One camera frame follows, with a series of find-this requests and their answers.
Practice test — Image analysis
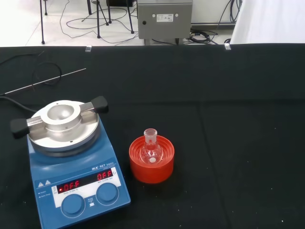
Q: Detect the orange stepped flask stand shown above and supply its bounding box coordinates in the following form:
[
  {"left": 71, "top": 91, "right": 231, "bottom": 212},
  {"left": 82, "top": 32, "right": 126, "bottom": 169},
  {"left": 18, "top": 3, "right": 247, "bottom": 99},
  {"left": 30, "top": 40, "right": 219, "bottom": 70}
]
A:
[{"left": 129, "top": 135, "right": 175, "bottom": 184}]

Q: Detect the black bench cloth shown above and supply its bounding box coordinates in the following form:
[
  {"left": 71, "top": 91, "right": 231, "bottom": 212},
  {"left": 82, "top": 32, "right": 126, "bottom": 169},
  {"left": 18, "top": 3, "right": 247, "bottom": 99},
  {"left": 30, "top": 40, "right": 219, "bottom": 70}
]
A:
[{"left": 0, "top": 43, "right": 305, "bottom": 229}]

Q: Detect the grey metal cabinet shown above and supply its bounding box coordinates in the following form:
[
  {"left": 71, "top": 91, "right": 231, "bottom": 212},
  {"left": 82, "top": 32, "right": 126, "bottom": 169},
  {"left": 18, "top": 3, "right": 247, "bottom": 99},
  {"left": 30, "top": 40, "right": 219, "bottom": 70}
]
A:
[{"left": 137, "top": 0, "right": 193, "bottom": 40}]

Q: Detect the blue-base heater with steel plate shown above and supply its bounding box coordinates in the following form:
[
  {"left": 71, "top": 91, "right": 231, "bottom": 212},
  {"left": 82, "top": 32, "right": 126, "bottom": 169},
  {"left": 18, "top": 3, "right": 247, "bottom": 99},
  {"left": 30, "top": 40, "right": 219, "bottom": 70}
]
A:
[{"left": 10, "top": 95, "right": 132, "bottom": 229}]

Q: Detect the black tripod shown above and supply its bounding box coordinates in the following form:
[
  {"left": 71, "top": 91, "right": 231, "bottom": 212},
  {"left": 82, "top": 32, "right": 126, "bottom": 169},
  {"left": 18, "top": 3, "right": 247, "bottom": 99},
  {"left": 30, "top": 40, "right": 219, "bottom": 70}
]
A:
[
  {"left": 87, "top": 0, "right": 135, "bottom": 39},
  {"left": 39, "top": 0, "right": 49, "bottom": 45}
]

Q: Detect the thin steel rod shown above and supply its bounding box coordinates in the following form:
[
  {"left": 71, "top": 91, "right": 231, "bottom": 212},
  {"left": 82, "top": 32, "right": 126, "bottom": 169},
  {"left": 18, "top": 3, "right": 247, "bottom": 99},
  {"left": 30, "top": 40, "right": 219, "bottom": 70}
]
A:
[{"left": 0, "top": 68, "right": 87, "bottom": 96}]

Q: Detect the white curtain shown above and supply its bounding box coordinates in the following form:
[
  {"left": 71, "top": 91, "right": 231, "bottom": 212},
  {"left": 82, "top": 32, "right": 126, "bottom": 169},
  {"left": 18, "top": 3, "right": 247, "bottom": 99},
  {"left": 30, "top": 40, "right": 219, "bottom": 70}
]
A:
[{"left": 230, "top": 0, "right": 305, "bottom": 45}]

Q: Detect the thin black probe cable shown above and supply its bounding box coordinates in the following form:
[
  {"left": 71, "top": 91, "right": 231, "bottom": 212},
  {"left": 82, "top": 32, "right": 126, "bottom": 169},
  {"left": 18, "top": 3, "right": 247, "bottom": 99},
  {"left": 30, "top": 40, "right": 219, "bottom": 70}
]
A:
[{"left": 0, "top": 51, "right": 62, "bottom": 93}]

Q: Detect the black floor cable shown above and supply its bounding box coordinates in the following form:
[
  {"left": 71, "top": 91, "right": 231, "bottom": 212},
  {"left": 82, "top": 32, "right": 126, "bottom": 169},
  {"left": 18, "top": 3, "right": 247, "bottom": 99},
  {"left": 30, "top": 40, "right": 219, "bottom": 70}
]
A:
[{"left": 59, "top": 6, "right": 139, "bottom": 45}]

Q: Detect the thick black heater power cable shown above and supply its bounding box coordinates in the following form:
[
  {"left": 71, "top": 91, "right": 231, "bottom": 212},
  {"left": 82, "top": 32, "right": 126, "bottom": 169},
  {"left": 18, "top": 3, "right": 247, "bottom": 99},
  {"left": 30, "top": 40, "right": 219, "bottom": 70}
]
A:
[{"left": 0, "top": 95, "right": 36, "bottom": 114}]

